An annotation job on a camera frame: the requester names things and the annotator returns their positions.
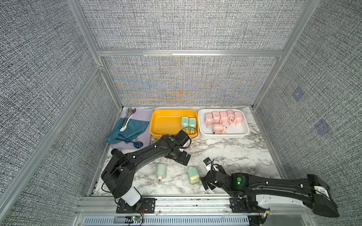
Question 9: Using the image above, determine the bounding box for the lavender cutting board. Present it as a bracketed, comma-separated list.
[111, 109, 154, 150]

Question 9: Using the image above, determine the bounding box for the white spoon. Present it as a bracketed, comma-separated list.
[119, 114, 133, 132]

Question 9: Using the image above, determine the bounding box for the green sharpener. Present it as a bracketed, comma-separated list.
[187, 167, 200, 185]
[182, 117, 189, 130]
[156, 164, 167, 184]
[189, 118, 197, 132]

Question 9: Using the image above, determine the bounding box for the pink sharpener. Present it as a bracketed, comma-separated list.
[233, 111, 244, 126]
[213, 123, 227, 134]
[212, 111, 221, 123]
[219, 111, 229, 124]
[226, 110, 235, 125]
[205, 113, 214, 127]

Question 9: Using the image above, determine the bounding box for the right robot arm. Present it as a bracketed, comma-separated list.
[201, 158, 339, 218]

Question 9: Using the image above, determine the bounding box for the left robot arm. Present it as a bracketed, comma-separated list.
[101, 130, 191, 209]

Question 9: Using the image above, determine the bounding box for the spice jar black lid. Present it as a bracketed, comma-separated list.
[111, 148, 119, 156]

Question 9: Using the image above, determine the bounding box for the teal cloth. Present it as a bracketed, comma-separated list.
[106, 118, 150, 144]

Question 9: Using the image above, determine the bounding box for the yellow plastic tray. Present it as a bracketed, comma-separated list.
[150, 109, 199, 138]

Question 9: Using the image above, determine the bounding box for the white plastic tray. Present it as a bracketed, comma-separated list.
[198, 109, 249, 138]

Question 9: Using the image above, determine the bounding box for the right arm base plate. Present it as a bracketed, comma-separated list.
[229, 197, 270, 213]

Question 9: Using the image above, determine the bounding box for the metal spoon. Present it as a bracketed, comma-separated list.
[126, 107, 136, 117]

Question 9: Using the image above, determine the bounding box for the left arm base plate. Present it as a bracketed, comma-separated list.
[116, 197, 156, 214]

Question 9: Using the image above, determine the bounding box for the aluminium front rail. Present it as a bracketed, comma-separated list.
[74, 195, 312, 216]

